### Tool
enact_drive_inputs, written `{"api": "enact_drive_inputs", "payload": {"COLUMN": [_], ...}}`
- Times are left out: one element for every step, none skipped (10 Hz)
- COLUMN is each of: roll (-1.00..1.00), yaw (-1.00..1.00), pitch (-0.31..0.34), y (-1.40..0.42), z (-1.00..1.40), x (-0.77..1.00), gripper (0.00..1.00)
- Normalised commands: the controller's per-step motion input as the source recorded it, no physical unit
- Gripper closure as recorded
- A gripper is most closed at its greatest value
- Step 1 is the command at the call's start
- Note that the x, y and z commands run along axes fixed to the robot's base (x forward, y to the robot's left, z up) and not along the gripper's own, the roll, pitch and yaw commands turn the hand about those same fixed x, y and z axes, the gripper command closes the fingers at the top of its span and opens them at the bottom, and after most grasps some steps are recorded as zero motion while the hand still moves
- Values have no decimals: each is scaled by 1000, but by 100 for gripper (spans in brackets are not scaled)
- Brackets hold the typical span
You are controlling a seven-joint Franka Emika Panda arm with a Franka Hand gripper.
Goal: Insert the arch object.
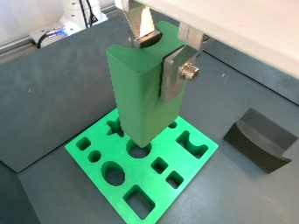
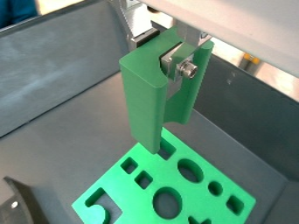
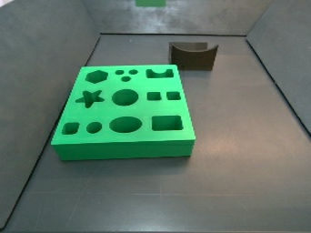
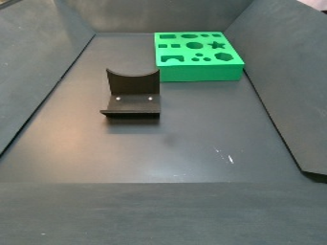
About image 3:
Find green arch object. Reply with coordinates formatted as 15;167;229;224
134;0;166;7

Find dark curved holder stand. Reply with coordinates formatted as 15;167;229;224
169;42;218;71

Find green shape sorter block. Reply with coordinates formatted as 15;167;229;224
50;65;196;160

